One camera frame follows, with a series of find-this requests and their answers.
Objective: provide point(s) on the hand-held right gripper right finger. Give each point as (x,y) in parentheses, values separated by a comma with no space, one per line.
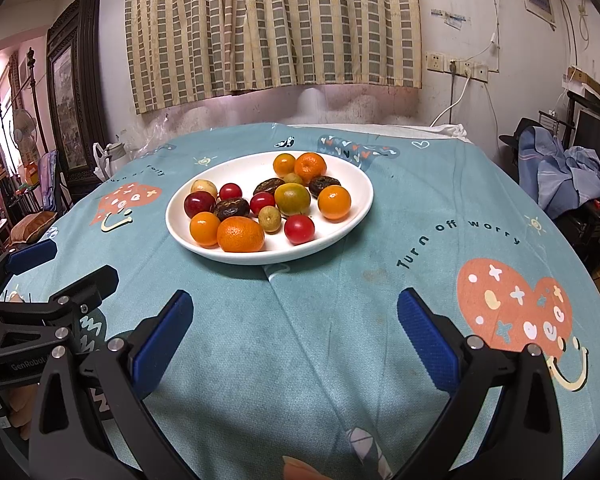
(425,340)

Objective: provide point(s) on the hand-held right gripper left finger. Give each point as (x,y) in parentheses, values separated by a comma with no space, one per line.
(162,340)

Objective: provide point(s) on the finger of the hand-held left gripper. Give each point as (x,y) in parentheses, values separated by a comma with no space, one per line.
(97,285)
(30,256)

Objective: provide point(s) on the orange cherry tomato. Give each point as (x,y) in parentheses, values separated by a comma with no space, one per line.
(334,202)
(205,229)

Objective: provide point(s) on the red cherry tomato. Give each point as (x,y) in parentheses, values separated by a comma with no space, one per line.
(230,191)
(199,204)
(299,229)
(262,203)

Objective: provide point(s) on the yellow cherry tomato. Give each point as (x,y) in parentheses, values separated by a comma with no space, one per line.
(284,164)
(269,218)
(204,188)
(293,178)

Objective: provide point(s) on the white oval plate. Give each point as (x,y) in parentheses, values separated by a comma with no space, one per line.
(240,172)

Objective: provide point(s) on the dark brown wrinkled fruit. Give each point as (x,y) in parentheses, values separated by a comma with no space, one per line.
(231,208)
(324,185)
(268,186)

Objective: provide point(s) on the greenish orange mandarin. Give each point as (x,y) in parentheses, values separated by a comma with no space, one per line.
(292,199)

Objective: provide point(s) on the person's left hand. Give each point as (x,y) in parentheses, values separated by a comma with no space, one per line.
(20,407)

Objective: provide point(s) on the brown cushion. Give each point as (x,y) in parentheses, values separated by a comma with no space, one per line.
(32,222)

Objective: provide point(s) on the teal printed tablecloth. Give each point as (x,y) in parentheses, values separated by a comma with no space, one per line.
(330,335)

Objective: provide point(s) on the white electric fan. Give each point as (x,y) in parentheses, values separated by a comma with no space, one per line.
(22,132)

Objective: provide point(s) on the white plastic bag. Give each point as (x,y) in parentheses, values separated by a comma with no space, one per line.
(111,157)

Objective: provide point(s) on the dark wooden framed picture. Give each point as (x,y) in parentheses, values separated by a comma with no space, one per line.
(72,100)

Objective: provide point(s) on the dark metal coat stand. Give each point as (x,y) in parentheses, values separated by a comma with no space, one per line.
(30,57)

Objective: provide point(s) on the blue crumpled clothes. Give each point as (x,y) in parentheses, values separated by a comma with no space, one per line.
(555,165)

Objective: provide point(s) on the black hat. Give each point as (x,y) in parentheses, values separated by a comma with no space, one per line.
(515,137)

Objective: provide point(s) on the long yellow box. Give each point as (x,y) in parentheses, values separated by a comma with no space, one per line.
(585,80)

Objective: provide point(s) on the checkered beige curtain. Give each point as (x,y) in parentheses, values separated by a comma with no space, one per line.
(280,25)

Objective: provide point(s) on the white wall socket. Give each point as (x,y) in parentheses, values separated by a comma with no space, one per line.
(435,62)
(481,73)
(460,69)

